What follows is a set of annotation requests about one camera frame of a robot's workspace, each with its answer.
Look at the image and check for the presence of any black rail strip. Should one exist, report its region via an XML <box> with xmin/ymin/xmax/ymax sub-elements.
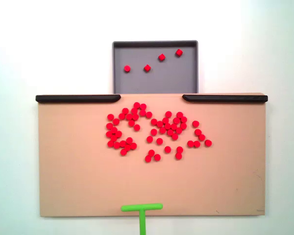
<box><xmin>182</xmin><ymin>94</ymin><xmax>269</xmax><ymax>104</ymax></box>
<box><xmin>35</xmin><ymin>94</ymin><xmax>122</xmax><ymax>104</ymax></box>

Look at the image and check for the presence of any green T-shaped pusher tool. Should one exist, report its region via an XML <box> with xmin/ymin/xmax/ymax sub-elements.
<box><xmin>121</xmin><ymin>203</ymin><xmax>163</xmax><ymax>235</ymax></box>

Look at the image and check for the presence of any grey shallow tray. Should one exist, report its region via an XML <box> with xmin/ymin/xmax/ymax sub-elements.
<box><xmin>112</xmin><ymin>40</ymin><xmax>199</xmax><ymax>94</ymax></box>

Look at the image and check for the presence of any beige rectangular work board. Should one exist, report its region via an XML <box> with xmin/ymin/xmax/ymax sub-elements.
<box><xmin>38</xmin><ymin>92</ymin><xmax>268</xmax><ymax>218</ymax></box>

